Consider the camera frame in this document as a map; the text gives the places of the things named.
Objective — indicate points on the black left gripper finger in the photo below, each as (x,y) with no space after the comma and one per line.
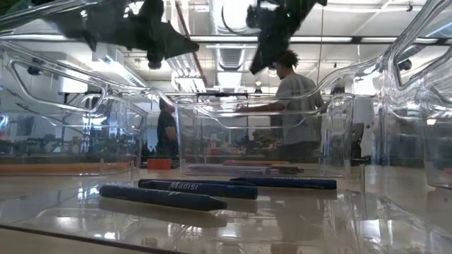
(176,42)

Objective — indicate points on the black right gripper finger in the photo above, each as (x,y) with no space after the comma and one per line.
(268,56)

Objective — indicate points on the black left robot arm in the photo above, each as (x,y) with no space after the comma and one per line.
(106,31)

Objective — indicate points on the black ceiling lamp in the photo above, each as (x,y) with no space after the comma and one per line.
(154,65)

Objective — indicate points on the person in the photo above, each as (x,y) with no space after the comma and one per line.
(296,98)
(166,130)

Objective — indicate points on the clear plastic bin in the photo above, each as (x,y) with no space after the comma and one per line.
(406,123)
(106,141)
(335,148)
(282,225)

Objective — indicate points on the black ballpoint pen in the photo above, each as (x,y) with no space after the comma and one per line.
(289,170)

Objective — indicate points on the orange rubber eraser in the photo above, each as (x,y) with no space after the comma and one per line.
(159,164)

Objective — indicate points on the silver ceiling air duct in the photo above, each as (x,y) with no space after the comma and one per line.
(233,53)

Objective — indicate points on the black ceiling light rail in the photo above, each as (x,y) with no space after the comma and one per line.
(335,39)

